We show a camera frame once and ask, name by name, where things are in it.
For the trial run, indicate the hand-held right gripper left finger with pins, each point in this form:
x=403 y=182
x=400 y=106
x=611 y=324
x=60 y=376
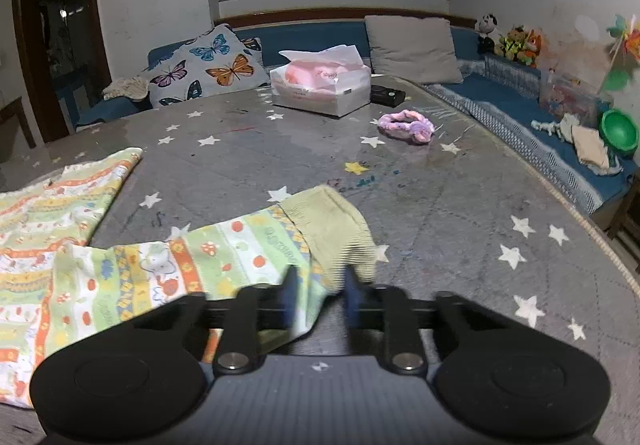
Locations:
x=289 y=297

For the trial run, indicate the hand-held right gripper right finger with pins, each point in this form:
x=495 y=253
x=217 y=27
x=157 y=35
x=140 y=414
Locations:
x=353 y=300

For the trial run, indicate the green patterned child's garment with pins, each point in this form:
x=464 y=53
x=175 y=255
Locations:
x=150 y=265

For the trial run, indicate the star-patterned grey mattress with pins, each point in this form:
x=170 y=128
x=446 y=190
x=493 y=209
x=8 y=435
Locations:
x=400 y=215

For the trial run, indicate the purple hair scrunchie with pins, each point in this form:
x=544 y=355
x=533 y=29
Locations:
x=405 y=125

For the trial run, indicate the black remote control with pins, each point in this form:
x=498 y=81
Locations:
x=386 y=95

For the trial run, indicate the white tissue box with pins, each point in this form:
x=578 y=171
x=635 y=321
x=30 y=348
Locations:
x=320 y=87

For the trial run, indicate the butterfly print pillow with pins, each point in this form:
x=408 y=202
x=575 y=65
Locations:
x=210 y=65

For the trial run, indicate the blue bench cushion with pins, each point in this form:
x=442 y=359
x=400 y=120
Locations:
x=500 y=90

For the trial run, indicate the grey pillow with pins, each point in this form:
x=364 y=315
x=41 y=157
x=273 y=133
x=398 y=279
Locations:
x=415 y=47

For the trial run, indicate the white skeleton toy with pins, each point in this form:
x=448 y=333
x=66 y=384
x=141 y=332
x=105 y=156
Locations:
x=550 y=127

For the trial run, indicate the cream crumpled cloth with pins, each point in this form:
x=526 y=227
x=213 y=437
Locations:
x=125 y=86

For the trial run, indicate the beige folded cloth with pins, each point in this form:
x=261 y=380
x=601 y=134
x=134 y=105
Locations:
x=592 y=145

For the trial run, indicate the clear plastic toy box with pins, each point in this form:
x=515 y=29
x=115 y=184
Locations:
x=570 y=97

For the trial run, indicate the panda plush toy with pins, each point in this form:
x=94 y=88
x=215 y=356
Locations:
x=486 y=32

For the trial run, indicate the yellow plush toy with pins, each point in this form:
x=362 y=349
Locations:
x=515 y=42

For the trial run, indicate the orange fox plush toy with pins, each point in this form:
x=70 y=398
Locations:
x=534 y=45

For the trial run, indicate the green plastic bowl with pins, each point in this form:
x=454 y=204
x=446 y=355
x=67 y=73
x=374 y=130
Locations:
x=620 y=130

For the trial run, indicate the colourful pinwheel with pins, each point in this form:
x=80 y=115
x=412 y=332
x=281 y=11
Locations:
x=622 y=50

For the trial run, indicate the wooden door frame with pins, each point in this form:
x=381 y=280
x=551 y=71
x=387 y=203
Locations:
x=55 y=30

